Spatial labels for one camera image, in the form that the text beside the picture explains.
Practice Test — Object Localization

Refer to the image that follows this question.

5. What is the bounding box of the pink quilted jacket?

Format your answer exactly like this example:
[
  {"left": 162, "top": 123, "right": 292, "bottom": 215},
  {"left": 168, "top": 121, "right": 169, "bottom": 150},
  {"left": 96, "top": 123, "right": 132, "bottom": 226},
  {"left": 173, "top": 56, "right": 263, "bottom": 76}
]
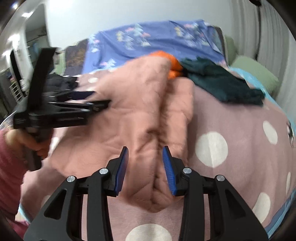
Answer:
[{"left": 21, "top": 56, "right": 193, "bottom": 216}]

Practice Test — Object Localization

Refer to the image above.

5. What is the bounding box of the left hand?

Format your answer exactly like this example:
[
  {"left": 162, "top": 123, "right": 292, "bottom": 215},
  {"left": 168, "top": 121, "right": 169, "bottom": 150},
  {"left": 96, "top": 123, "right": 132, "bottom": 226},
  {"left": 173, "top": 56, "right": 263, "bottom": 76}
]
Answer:
[{"left": 4, "top": 129, "right": 53, "bottom": 159}]

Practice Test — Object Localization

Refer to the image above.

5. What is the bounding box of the black puffer jacket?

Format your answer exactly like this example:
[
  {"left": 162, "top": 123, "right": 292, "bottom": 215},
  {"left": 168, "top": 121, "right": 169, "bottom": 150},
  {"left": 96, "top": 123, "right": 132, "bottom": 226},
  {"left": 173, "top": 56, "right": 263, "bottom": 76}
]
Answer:
[{"left": 44, "top": 73, "right": 79, "bottom": 92}]

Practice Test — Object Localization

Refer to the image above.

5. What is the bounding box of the white ladder rack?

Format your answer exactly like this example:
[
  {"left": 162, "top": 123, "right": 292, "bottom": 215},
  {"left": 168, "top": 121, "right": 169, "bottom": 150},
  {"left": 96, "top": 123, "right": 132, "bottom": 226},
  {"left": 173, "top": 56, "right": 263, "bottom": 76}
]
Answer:
[{"left": 10, "top": 80, "right": 24, "bottom": 103}]

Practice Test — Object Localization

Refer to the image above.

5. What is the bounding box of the dark tree print cover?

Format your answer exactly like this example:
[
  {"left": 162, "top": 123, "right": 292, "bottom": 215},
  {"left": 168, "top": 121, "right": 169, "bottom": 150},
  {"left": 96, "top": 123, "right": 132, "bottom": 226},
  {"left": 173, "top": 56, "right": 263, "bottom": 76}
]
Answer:
[{"left": 64, "top": 39, "right": 88, "bottom": 76}]

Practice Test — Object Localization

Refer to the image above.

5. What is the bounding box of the pink polka dot bedspread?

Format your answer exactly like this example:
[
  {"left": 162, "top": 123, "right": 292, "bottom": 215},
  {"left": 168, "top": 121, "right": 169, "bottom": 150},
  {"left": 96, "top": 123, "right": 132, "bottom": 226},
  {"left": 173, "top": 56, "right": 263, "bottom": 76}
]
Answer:
[{"left": 14, "top": 67, "right": 296, "bottom": 241}]

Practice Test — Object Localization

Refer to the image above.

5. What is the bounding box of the orange puffer jacket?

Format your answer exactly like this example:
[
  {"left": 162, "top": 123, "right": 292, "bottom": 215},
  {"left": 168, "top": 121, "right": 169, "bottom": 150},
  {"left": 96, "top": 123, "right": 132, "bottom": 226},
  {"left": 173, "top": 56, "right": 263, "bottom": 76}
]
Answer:
[{"left": 150, "top": 51, "right": 183, "bottom": 79}]

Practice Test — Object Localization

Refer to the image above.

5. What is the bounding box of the blue tree print sheet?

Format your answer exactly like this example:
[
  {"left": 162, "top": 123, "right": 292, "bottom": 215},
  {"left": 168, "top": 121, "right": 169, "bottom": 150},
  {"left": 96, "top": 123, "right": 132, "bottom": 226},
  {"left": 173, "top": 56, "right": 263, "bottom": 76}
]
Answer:
[{"left": 82, "top": 20, "right": 225, "bottom": 74}]

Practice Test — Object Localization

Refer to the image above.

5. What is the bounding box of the dark green garment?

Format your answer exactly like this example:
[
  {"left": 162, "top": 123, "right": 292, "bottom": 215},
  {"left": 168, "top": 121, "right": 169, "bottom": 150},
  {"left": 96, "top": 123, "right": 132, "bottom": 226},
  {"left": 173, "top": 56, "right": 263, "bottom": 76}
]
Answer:
[{"left": 180, "top": 57, "right": 265, "bottom": 106}]

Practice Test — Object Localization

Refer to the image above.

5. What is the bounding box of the green pillow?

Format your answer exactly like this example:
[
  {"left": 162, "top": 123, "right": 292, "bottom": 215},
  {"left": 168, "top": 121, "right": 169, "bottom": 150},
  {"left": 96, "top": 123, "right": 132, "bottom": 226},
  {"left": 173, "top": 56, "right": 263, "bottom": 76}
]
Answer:
[{"left": 230, "top": 55, "right": 280, "bottom": 95}]

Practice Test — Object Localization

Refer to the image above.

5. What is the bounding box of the grey curtain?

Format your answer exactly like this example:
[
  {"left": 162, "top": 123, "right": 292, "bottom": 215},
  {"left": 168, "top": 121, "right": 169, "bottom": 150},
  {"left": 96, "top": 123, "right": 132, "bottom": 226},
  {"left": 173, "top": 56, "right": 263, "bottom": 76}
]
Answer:
[{"left": 230, "top": 1, "right": 295, "bottom": 119}]

